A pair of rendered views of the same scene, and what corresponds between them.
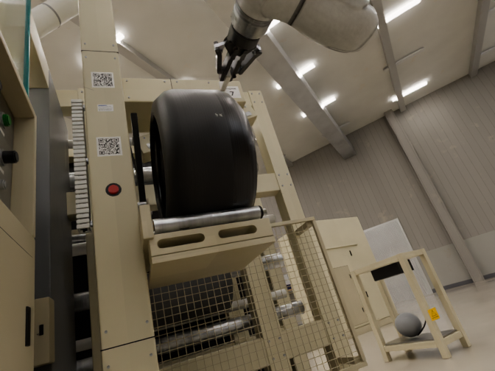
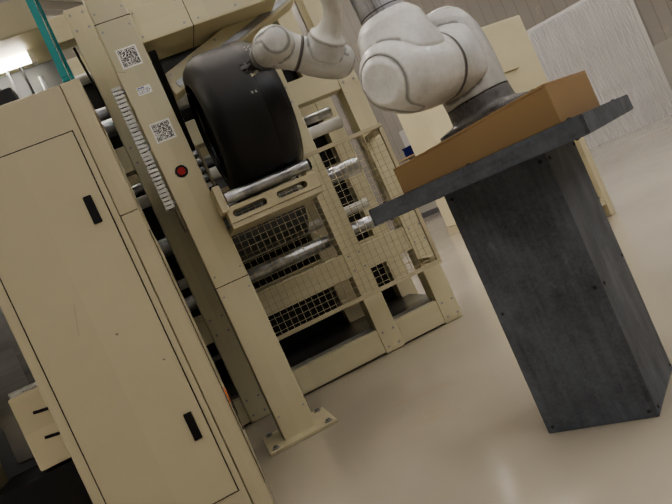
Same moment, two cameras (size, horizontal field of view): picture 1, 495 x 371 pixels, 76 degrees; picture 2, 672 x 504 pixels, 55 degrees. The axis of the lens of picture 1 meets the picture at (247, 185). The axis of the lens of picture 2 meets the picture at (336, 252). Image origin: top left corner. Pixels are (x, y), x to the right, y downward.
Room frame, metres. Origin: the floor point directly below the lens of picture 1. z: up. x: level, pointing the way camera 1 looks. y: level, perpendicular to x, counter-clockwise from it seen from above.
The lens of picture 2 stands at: (-1.38, -0.43, 0.64)
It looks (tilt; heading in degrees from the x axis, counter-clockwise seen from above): 2 degrees down; 11
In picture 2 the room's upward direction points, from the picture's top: 24 degrees counter-clockwise
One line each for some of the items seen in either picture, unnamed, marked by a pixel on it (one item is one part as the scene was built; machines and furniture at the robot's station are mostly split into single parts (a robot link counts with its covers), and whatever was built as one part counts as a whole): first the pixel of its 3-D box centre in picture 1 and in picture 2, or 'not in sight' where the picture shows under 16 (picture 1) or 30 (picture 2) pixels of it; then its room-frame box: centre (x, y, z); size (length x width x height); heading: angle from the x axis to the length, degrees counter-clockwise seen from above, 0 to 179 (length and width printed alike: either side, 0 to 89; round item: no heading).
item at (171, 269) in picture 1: (205, 263); (272, 212); (1.04, 0.20, 0.80); 0.37 x 0.36 x 0.02; 24
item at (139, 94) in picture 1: (184, 106); (202, 15); (1.36, 0.21, 1.71); 0.61 x 0.25 x 0.15; 114
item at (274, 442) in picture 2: not in sight; (297, 428); (0.92, 0.43, 0.01); 0.27 x 0.27 x 0.02; 24
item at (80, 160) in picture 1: (82, 161); (144, 149); (0.86, 0.49, 1.19); 0.05 x 0.04 x 0.48; 24
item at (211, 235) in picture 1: (211, 240); (272, 198); (0.91, 0.15, 0.83); 0.36 x 0.09 x 0.06; 114
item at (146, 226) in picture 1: (145, 243); (218, 206); (0.97, 0.36, 0.90); 0.40 x 0.03 x 0.10; 24
